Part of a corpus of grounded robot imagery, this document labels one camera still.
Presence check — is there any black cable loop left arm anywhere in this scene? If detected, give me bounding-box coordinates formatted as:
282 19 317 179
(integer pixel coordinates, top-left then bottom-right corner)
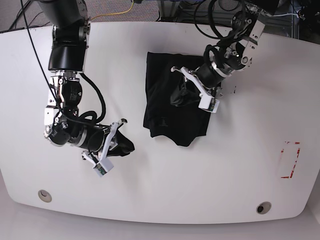
193 0 247 42

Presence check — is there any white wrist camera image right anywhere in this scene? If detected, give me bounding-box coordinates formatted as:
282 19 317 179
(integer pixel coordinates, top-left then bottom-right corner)
198 95 220 114

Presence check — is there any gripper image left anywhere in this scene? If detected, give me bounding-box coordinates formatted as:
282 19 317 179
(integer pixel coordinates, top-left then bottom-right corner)
79 119 135 167

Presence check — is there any white cable on floor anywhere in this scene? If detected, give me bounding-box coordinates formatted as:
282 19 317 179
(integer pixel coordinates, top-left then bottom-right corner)
268 12 300 19

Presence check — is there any yellow cable on floor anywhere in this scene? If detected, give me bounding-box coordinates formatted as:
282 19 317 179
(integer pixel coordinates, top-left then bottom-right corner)
91 1 135 22

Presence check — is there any left table grommet hole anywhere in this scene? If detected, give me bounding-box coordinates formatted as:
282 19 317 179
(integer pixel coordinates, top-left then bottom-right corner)
38 189 52 203

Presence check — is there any aluminium frame stand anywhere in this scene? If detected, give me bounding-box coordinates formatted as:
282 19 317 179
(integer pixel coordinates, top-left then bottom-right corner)
156 0 182 22

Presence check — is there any black t-shirt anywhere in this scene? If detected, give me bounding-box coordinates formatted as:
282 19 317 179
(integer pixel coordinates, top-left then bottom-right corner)
143 52 211 147

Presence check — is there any red tape rectangle marking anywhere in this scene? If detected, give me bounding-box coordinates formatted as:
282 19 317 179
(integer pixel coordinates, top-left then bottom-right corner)
277 141 301 179

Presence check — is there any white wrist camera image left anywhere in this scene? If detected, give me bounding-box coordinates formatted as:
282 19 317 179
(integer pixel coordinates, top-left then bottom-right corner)
93 158 114 177

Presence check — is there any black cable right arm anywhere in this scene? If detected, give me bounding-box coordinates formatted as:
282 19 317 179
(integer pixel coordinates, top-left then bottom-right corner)
77 73 107 125

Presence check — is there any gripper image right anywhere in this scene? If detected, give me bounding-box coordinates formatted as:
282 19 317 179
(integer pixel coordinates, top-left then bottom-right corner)
170 62 233 107

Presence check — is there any table grommet hole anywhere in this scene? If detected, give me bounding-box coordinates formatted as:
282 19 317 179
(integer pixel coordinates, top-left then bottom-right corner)
256 201 272 215
38 189 52 203

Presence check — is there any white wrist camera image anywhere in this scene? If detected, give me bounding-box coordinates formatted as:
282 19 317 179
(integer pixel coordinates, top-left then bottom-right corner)
93 158 114 177
198 95 220 114

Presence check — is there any right table grommet hole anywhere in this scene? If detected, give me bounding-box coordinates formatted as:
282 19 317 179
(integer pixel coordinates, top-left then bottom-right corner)
256 201 272 215

